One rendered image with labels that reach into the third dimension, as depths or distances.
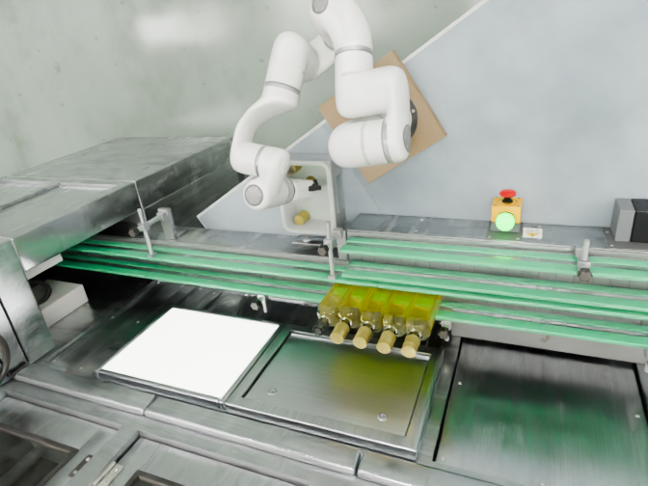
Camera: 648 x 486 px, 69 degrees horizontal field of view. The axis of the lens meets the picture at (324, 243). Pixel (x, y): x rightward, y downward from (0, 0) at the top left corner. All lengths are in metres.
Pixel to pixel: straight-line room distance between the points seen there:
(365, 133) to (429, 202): 0.43
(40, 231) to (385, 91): 1.10
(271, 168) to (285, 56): 0.25
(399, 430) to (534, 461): 0.27
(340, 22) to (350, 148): 0.27
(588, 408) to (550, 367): 0.14
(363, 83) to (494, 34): 0.37
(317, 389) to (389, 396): 0.18
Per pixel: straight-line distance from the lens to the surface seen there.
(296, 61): 1.13
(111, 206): 1.80
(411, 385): 1.22
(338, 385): 1.22
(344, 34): 1.09
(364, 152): 1.00
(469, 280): 1.26
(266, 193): 1.10
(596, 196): 1.34
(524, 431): 1.20
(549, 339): 1.38
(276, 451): 1.12
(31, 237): 1.62
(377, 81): 1.02
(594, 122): 1.29
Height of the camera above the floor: 2.00
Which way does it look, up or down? 55 degrees down
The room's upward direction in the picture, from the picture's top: 139 degrees counter-clockwise
